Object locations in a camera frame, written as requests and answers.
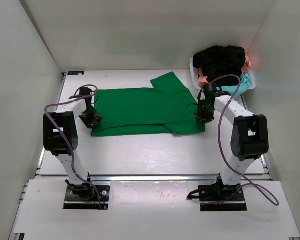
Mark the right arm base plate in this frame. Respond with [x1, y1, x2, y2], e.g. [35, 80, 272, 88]
[186, 177, 248, 212]

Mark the aluminium table rail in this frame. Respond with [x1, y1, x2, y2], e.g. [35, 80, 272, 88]
[34, 174, 223, 182]

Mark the teal t shirt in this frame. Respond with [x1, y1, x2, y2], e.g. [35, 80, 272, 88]
[221, 73, 252, 99]

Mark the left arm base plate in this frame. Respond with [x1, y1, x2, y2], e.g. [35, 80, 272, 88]
[63, 183, 111, 211]

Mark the green t shirt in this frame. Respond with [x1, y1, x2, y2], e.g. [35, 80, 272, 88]
[90, 72, 205, 137]

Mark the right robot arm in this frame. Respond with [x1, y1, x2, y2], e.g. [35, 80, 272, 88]
[196, 83, 269, 200]

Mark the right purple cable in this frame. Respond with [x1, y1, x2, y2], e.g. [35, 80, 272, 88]
[199, 74, 280, 207]

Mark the pink t shirt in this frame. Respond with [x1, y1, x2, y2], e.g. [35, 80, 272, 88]
[198, 68, 210, 88]

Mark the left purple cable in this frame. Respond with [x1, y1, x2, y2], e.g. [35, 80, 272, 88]
[44, 84, 108, 210]

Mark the white plastic basket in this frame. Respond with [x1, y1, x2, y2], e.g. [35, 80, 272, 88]
[189, 57, 257, 90]

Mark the purple cable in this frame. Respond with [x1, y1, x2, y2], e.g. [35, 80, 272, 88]
[44, 84, 108, 210]
[199, 74, 280, 207]

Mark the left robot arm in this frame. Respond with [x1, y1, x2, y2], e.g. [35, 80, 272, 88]
[43, 84, 102, 200]

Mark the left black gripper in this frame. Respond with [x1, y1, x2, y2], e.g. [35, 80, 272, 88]
[77, 107, 102, 130]

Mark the black t shirt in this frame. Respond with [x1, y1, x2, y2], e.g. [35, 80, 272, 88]
[193, 45, 246, 87]

